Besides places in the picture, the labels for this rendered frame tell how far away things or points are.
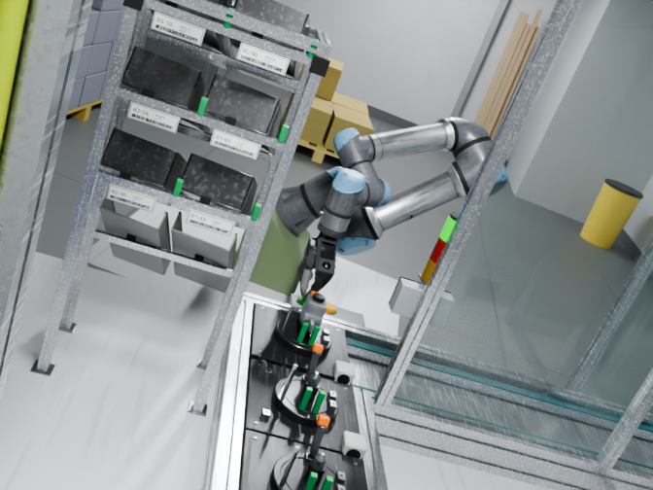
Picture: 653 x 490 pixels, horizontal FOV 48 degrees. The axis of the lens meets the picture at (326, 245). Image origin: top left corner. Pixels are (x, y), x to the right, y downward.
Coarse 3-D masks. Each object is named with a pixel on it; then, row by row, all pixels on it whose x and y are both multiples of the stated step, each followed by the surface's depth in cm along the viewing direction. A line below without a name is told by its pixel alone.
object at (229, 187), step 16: (192, 160) 141; (208, 160) 141; (192, 176) 141; (208, 176) 141; (224, 176) 141; (240, 176) 141; (192, 192) 140; (208, 192) 141; (224, 192) 141; (240, 192) 141; (240, 208) 141
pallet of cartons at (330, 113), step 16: (336, 64) 724; (336, 80) 704; (320, 96) 710; (336, 96) 744; (320, 112) 659; (336, 112) 676; (352, 112) 701; (304, 128) 665; (320, 128) 664; (336, 128) 663; (368, 128) 664; (304, 144) 667; (320, 144) 670; (320, 160) 673
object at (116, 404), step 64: (128, 320) 176; (192, 320) 186; (64, 384) 147; (128, 384) 154; (192, 384) 162; (0, 448) 127; (64, 448) 132; (128, 448) 138; (192, 448) 144; (384, 448) 166
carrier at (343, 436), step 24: (264, 384) 152; (288, 384) 144; (312, 384) 148; (336, 384) 162; (264, 408) 145; (288, 408) 144; (312, 408) 146; (336, 408) 150; (264, 432) 138; (288, 432) 141; (312, 432) 144; (336, 432) 146; (360, 456) 142
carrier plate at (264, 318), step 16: (256, 304) 182; (256, 320) 175; (272, 320) 178; (256, 336) 168; (272, 336) 171; (336, 336) 182; (256, 352) 162; (272, 352) 165; (288, 352) 167; (336, 352) 175; (304, 368) 163; (320, 368) 165
